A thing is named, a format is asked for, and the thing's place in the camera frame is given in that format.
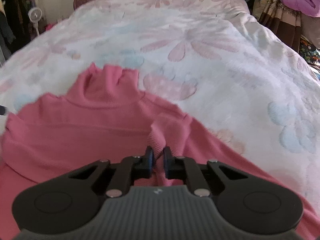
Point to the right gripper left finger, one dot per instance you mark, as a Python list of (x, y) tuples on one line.
[(128, 171)]

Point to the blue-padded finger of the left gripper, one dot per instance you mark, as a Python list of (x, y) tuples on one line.
[(3, 110)]

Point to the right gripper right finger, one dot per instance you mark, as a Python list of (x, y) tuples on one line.
[(187, 170)]

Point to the pink turtleneck sweater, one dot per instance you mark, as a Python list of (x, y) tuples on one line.
[(56, 157)]

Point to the dark hanging clothes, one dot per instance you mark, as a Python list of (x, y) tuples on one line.
[(16, 12)]

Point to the white standing fan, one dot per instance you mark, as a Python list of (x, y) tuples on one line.
[(35, 15)]

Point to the floral white duvet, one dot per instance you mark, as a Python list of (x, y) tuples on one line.
[(210, 57)]

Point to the brown patterned curtain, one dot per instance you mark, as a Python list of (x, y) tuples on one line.
[(284, 22)]

